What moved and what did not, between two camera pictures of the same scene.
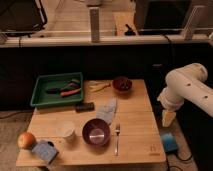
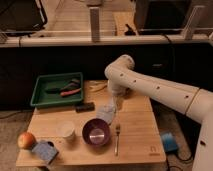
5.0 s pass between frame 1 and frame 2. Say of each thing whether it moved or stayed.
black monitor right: stayed
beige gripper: moved
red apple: stayed
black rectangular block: stayed
